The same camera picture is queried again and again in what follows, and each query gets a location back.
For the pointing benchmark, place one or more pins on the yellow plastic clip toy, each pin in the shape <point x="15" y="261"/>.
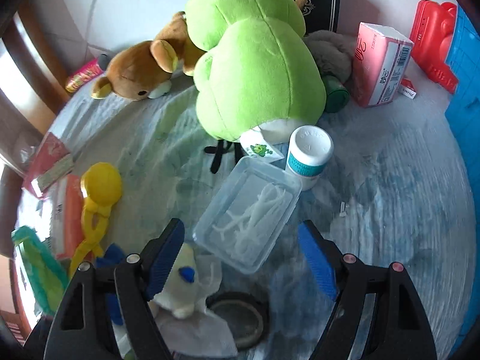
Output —
<point x="101" y="187"/>

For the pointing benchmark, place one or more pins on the red snack can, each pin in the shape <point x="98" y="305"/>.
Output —
<point x="88" y="72"/>

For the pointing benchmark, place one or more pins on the brown bear plush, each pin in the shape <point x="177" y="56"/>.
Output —
<point x="144" y="70"/>

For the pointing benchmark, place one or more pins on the large green plush toy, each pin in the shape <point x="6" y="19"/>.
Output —
<point x="256" y="70"/>

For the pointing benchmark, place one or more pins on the grey fluffy plush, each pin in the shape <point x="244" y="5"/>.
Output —
<point x="332" y="52"/>

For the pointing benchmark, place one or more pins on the clear plastic floss box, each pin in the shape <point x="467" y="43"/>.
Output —
<point x="243" y="221"/>

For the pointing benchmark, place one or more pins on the small white teal-label bottle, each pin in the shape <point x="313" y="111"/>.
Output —
<point x="310" y="149"/>

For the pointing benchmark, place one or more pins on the green tin can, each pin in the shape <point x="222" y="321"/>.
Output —
<point x="337" y="95"/>

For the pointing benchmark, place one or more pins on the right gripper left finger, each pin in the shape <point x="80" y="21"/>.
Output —
<point x="82" y="327"/>

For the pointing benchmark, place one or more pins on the red plastic case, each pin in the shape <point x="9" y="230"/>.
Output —
<point x="432" y="32"/>

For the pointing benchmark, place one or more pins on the black tape roll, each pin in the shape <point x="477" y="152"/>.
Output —
<point x="247" y="317"/>

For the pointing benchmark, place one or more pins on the pink tissue pack box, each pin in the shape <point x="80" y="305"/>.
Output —
<point x="381" y="56"/>

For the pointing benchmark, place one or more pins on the blue plastic storage crate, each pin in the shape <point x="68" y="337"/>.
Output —
<point x="463" y="117"/>

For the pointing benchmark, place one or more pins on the pink toothpaste box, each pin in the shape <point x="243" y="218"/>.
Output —
<point x="65" y="229"/>

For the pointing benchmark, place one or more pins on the red paper packet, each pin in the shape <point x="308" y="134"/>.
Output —
<point x="51" y="161"/>

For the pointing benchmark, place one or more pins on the small red white box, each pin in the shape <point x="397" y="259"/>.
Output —
<point x="406" y="88"/>

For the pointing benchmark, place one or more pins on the small white bear plush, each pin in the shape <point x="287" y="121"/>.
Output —
<point x="181" y="288"/>

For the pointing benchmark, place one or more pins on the green snack bag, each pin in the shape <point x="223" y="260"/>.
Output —
<point x="46" y="276"/>

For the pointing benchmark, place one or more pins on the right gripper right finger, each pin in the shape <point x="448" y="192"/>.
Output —
<point x="399" y="328"/>

